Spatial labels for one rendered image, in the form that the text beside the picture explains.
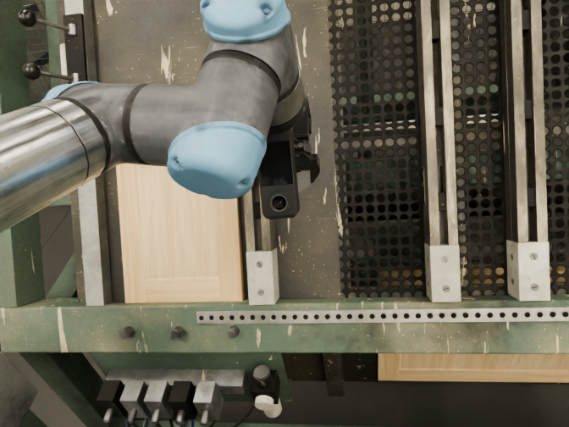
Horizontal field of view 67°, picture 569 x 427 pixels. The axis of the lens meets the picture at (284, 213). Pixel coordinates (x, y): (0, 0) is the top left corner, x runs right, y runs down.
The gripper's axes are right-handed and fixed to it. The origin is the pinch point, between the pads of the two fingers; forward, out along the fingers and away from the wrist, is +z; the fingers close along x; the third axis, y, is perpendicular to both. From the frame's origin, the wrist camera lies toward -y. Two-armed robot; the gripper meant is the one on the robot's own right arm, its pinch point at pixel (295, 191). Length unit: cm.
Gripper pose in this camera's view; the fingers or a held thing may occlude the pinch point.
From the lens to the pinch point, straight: 68.1
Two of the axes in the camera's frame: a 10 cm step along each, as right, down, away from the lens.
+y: 0.2, -9.2, 3.8
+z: 1.6, 3.8, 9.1
